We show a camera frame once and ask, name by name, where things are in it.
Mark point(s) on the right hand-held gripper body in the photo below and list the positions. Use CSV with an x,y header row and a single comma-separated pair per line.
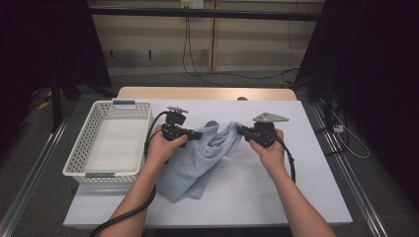
x,y
265,133

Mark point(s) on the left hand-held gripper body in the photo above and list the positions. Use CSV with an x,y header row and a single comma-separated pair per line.
x,y
174,120

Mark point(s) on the light blue tank top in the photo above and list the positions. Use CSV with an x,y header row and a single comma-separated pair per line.
x,y
194,164

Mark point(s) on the white perforated plastic basket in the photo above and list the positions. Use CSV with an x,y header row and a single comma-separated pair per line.
x,y
108,108

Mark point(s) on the person's right hand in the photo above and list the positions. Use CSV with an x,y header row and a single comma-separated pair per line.
x,y
273,156

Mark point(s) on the person's left hand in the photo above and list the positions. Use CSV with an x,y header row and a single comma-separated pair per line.
x,y
159,149

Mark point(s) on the white table board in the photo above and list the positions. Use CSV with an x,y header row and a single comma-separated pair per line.
x,y
247,197

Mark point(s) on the black metal stand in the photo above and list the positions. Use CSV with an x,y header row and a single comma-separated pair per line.
x,y
56,98
328,98

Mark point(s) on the white floor plug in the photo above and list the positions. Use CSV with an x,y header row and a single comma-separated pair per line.
x,y
338,129

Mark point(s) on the black horizontal metal bar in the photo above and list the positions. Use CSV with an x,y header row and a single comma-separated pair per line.
x,y
197,13

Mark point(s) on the yellow tape strip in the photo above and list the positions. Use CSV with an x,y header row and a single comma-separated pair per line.
x,y
43,105

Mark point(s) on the black curtain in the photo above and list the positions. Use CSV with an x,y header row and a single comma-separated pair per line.
x,y
378,65
39,42

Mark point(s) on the small black wall bracket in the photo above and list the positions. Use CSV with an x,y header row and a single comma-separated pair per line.
x,y
150,54

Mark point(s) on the metal floor rail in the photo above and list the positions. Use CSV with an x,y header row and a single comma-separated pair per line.
x,y
33,171
349,171

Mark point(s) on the white wall socket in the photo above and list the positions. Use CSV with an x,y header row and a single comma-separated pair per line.
x,y
197,4

